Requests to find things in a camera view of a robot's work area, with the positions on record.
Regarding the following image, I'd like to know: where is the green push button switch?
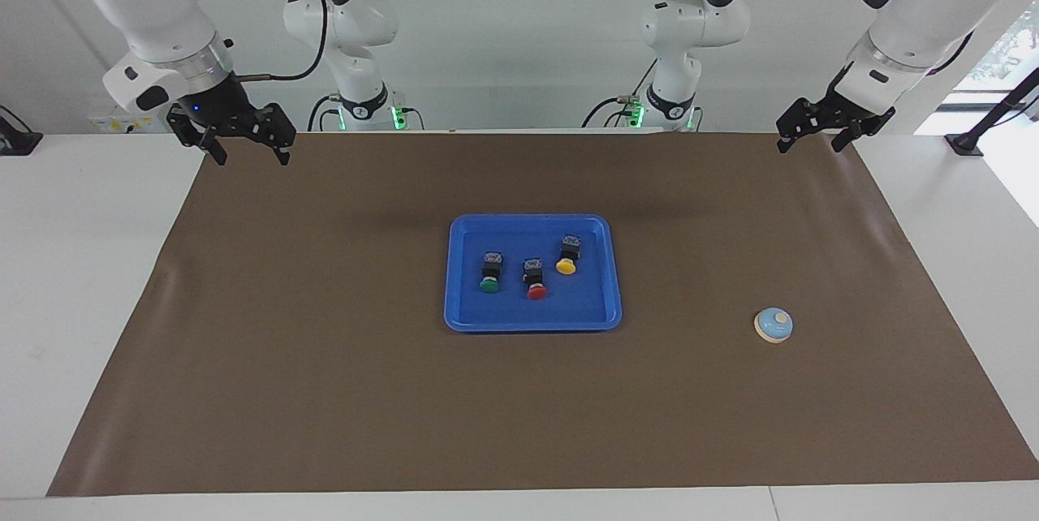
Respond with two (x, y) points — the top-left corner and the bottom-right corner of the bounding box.
(478, 252), (504, 295)

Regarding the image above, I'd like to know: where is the brown table mat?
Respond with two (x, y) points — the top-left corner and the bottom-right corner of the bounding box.
(46, 131), (1039, 497)

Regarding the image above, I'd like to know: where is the blue plastic tray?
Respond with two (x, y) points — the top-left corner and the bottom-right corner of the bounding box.
(443, 214), (623, 334)

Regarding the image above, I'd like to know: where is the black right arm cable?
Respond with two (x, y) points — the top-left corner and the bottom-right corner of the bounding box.
(231, 0), (330, 84)

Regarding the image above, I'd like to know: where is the black base cable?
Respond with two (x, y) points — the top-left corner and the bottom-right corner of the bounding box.
(307, 93), (346, 132)
(581, 58), (658, 131)

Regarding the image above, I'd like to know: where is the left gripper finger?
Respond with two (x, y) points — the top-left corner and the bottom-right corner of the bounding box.
(832, 105), (896, 154)
(777, 97), (825, 155)

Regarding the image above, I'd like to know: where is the light blue service bell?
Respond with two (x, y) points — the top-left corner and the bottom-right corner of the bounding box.
(753, 308), (795, 344)

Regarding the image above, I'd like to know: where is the white wall power strip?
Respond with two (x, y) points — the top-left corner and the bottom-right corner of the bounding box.
(88, 114), (167, 135)

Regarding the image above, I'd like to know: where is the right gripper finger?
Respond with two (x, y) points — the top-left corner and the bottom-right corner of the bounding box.
(166, 105), (230, 167)
(244, 103), (297, 167)

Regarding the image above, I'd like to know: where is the yellow push button switch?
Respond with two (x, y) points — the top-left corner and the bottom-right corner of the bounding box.
(555, 235), (583, 276)

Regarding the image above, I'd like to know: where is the red push button switch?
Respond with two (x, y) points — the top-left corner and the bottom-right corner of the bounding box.
(523, 258), (549, 301)

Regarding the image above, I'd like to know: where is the bright window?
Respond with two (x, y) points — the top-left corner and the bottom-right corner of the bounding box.
(954, 6), (1039, 112)

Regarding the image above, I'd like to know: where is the black camera stand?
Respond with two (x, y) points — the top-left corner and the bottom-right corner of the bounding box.
(944, 67), (1039, 157)
(0, 105), (43, 157)

